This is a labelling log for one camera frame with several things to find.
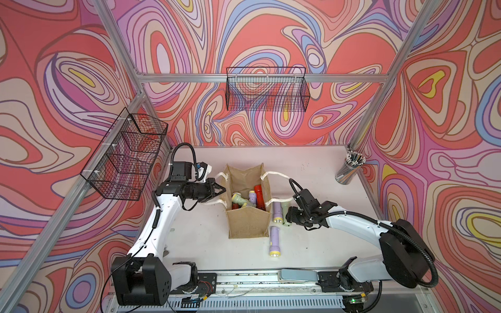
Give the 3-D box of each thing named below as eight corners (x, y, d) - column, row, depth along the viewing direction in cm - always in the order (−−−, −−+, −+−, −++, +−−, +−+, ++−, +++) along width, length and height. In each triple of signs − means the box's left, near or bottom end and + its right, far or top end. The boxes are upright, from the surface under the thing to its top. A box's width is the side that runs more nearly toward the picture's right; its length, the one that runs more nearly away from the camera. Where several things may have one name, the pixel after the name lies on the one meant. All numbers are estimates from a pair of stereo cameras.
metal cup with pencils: (337, 185, 104) (350, 164, 91) (333, 172, 110) (344, 150, 96) (353, 185, 104) (368, 164, 91) (347, 172, 110) (361, 150, 96)
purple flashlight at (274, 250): (269, 257, 82) (270, 255, 79) (268, 228, 90) (268, 225, 87) (280, 257, 82) (281, 255, 79) (277, 228, 90) (278, 225, 87)
